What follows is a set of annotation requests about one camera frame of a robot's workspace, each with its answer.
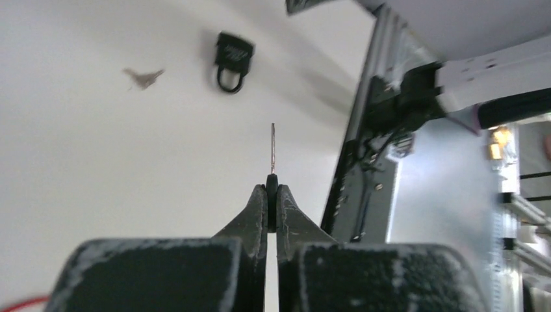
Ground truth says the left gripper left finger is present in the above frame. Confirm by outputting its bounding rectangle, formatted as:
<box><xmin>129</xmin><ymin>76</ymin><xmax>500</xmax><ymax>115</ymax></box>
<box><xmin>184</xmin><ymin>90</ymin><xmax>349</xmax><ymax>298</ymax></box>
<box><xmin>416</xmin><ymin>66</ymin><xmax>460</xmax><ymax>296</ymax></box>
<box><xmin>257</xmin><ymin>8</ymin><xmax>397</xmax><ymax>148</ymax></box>
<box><xmin>46</xmin><ymin>185</ymin><xmax>268</xmax><ymax>311</ymax></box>

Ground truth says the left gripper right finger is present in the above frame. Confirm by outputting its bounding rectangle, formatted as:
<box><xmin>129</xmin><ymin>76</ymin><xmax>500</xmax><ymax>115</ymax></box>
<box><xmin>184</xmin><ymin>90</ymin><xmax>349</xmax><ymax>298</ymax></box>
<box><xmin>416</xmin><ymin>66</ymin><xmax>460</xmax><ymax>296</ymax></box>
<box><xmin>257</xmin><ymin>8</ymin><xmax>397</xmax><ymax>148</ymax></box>
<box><xmin>276</xmin><ymin>185</ymin><xmax>489</xmax><ymax>311</ymax></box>

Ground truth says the black head key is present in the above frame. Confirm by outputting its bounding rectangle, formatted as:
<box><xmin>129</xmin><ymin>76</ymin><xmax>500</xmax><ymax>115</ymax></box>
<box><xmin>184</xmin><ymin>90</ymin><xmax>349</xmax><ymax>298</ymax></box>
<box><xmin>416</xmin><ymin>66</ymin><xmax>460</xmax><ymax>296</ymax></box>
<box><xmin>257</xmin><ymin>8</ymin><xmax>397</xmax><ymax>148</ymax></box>
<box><xmin>265</xmin><ymin>123</ymin><xmax>279</xmax><ymax>233</ymax></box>

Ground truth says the black padlock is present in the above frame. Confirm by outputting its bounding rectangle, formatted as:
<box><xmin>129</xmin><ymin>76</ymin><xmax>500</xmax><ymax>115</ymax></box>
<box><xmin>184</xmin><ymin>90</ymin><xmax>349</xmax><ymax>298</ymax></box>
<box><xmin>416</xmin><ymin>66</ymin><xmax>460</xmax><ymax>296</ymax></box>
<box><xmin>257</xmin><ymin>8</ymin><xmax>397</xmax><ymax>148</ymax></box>
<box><xmin>214</xmin><ymin>31</ymin><xmax>255</xmax><ymax>94</ymax></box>

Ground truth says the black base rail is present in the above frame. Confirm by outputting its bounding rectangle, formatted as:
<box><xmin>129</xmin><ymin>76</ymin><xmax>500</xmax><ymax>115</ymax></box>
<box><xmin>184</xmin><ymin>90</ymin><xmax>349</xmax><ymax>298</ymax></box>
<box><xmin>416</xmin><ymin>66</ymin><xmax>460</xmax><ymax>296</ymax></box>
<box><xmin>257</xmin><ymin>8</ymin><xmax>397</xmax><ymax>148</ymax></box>
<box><xmin>320</xmin><ymin>3</ymin><xmax>408</xmax><ymax>243</ymax></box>

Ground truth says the red cable lock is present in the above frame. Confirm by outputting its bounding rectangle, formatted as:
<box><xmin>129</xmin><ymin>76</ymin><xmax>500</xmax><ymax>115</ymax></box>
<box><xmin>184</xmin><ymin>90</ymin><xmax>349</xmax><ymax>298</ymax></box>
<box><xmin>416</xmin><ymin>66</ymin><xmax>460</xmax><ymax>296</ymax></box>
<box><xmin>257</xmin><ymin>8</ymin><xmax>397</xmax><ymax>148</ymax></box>
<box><xmin>1</xmin><ymin>296</ymin><xmax>49</xmax><ymax>312</ymax></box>

